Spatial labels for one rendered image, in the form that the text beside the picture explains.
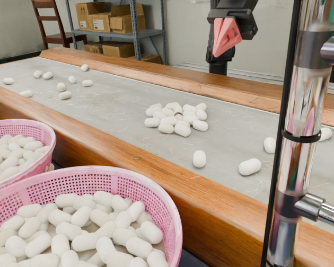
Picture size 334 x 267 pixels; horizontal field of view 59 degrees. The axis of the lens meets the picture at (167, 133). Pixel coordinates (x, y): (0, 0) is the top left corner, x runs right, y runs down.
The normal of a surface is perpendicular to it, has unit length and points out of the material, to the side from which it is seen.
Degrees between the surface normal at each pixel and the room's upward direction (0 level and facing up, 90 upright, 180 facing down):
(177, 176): 0
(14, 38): 90
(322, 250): 0
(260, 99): 45
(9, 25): 90
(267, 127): 0
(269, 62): 90
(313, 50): 90
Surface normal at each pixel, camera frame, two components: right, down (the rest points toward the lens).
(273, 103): -0.52, -0.37
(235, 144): -0.06, -0.89
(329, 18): 0.04, 0.45
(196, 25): -0.66, 0.38
